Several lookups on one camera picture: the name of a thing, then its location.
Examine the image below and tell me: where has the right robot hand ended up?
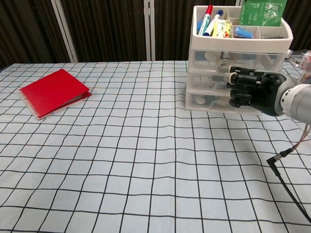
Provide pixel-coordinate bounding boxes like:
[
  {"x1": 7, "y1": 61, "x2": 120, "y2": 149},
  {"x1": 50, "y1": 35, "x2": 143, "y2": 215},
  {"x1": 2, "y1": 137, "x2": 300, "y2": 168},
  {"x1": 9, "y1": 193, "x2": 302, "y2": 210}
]
[{"x1": 220, "y1": 63, "x2": 296, "y2": 117}]

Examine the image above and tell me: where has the clear plastic drawer with toys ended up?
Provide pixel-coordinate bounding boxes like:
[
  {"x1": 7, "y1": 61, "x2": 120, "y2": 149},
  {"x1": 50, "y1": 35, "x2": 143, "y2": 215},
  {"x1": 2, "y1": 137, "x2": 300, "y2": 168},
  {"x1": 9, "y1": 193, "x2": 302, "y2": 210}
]
[{"x1": 189, "y1": 48, "x2": 289, "y2": 73}]

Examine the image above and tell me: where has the clear plastic water bottle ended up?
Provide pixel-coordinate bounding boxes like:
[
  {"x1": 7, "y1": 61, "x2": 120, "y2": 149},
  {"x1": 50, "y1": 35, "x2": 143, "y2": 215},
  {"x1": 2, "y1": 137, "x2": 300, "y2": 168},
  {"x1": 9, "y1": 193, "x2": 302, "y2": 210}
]
[{"x1": 286, "y1": 49, "x2": 311, "y2": 68}]

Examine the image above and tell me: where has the blue wrapped packet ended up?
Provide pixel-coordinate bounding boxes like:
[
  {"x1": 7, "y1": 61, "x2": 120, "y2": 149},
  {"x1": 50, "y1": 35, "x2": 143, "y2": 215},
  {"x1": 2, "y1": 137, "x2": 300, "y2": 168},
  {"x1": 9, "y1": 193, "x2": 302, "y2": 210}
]
[{"x1": 232, "y1": 25, "x2": 256, "y2": 39}]

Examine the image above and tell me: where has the yellow snack packet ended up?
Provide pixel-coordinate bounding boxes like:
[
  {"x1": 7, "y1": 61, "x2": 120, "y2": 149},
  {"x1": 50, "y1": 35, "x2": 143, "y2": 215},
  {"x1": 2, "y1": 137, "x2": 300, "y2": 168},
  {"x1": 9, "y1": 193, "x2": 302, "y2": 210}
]
[{"x1": 212, "y1": 19, "x2": 233, "y2": 38}]

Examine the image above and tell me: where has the green tea packet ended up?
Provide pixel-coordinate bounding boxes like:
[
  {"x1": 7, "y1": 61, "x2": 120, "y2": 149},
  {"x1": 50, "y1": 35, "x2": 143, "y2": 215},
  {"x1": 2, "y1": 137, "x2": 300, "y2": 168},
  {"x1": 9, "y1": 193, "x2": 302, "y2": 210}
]
[{"x1": 240, "y1": 0, "x2": 286, "y2": 26}]

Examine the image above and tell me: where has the blue-capped whiteboard marker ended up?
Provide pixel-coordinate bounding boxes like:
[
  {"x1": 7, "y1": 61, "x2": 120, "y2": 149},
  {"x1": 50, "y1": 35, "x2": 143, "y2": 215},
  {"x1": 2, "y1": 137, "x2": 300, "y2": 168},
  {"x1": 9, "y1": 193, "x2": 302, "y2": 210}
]
[{"x1": 203, "y1": 9, "x2": 224, "y2": 37}]

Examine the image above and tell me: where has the red-capped whiteboard marker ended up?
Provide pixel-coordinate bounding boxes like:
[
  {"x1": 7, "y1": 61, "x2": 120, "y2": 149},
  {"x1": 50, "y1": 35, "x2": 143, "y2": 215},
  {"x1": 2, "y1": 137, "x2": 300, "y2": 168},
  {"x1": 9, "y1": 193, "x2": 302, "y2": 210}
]
[{"x1": 198, "y1": 4, "x2": 214, "y2": 36}]

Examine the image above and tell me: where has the white black-checkered tablecloth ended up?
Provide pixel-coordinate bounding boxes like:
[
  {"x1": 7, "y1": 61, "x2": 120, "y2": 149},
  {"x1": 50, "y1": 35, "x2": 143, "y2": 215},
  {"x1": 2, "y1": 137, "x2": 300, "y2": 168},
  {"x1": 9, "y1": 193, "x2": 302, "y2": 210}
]
[{"x1": 0, "y1": 60, "x2": 311, "y2": 233}]

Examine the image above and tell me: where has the red spiral notebook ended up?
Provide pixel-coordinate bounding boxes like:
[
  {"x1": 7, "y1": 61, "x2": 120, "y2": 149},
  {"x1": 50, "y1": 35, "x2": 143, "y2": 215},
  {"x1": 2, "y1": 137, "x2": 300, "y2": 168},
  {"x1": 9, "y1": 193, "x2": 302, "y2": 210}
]
[{"x1": 18, "y1": 68, "x2": 92, "y2": 120}]

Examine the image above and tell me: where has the white plastic drawer organizer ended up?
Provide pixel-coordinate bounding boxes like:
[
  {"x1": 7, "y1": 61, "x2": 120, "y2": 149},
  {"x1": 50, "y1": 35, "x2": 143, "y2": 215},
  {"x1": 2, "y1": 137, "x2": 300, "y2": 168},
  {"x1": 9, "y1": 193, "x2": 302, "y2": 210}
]
[{"x1": 186, "y1": 4, "x2": 294, "y2": 115}]

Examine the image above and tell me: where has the black cable with plug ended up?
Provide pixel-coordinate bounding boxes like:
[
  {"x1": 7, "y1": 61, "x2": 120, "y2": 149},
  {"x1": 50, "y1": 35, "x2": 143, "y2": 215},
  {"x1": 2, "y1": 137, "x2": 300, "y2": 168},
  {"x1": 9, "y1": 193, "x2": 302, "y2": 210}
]
[{"x1": 266, "y1": 121, "x2": 311, "y2": 226}]

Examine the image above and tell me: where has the black folding screen white frame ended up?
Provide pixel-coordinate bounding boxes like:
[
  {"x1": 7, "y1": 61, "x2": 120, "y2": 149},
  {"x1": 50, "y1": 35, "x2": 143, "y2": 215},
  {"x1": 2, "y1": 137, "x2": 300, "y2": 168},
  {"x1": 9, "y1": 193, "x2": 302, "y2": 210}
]
[{"x1": 0, "y1": 0, "x2": 311, "y2": 71}]

